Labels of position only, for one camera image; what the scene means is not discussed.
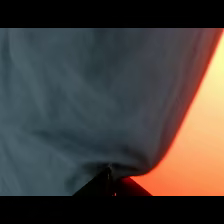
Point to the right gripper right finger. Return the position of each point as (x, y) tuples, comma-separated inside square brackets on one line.
[(130, 188)]

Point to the grey garment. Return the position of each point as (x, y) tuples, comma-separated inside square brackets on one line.
[(83, 100)]

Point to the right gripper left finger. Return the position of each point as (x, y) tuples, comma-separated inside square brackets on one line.
[(96, 186)]

